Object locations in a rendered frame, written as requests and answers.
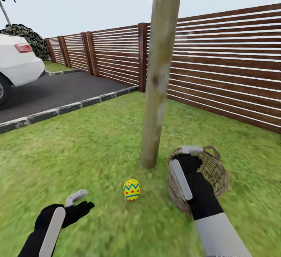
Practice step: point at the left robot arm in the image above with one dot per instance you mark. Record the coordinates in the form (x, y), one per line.
(42, 242)

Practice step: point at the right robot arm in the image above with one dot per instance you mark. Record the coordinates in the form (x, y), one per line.
(218, 237)

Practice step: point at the car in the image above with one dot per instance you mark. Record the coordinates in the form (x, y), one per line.
(18, 65)

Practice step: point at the easter egg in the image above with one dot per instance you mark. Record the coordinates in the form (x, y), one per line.
(132, 189)

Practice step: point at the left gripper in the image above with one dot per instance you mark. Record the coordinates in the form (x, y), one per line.
(80, 211)

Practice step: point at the driveway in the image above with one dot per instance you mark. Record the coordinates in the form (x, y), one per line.
(49, 92)

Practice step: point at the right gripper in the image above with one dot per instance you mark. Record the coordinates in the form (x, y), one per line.
(199, 161)

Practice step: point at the wicker basket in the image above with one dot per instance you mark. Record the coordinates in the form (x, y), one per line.
(176, 195)

